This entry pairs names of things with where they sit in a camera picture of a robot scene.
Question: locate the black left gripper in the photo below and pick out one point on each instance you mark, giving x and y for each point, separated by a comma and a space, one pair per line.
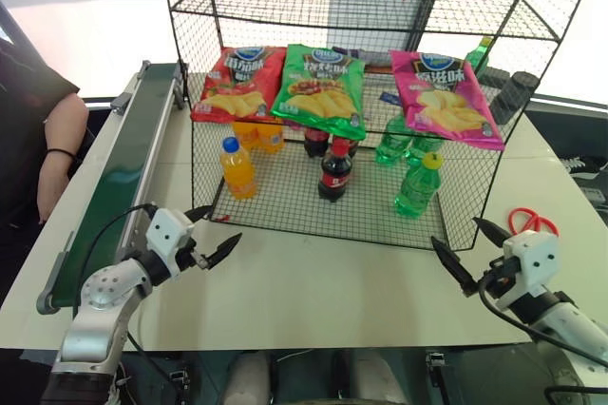
189, 257

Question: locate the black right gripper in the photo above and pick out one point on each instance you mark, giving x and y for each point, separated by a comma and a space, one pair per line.
496, 281

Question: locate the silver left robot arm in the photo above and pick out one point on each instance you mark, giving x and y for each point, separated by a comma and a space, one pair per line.
102, 295

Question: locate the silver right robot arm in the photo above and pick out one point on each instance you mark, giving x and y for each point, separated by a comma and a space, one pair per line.
565, 319

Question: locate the green conveyor belt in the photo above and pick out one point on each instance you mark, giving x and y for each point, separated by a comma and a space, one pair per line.
128, 167

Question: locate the orange soda bottle blue cap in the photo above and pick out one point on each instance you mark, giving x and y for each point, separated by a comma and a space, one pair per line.
237, 172

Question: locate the green soda bottle yellow cap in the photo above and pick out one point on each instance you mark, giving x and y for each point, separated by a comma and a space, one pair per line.
418, 188

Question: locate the black table clamp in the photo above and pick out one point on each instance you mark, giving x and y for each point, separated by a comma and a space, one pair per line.
180, 375
436, 367

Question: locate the black and white shoe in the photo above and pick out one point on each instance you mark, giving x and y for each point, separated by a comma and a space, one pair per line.
582, 166

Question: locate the cola bottle red cap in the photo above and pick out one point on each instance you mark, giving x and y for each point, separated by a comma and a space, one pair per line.
335, 177

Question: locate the red potato chips bag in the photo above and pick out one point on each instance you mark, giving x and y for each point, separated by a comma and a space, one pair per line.
240, 86

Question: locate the magenta potato chips bag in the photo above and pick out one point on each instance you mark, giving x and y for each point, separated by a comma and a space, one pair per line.
444, 101

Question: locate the grey rounded shape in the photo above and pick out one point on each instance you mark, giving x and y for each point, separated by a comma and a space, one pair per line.
377, 379
248, 379

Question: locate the black cylindrical container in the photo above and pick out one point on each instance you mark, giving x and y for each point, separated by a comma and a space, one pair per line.
513, 98

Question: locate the black wristband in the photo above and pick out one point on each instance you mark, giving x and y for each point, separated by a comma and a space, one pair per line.
62, 152

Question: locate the small blue packet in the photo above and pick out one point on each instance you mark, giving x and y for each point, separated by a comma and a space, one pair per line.
390, 98

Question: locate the green potato chips bag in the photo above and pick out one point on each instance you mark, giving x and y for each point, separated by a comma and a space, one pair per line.
318, 91

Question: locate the green bottle with label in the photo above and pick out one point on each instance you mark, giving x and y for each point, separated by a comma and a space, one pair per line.
477, 60

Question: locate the purple snack packet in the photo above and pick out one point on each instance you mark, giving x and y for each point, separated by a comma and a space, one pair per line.
354, 54

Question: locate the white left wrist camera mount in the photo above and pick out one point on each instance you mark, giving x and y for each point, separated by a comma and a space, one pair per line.
166, 231

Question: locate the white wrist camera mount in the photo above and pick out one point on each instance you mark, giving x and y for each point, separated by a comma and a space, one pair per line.
534, 257
166, 231

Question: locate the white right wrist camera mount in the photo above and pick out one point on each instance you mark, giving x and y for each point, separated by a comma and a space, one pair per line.
534, 257

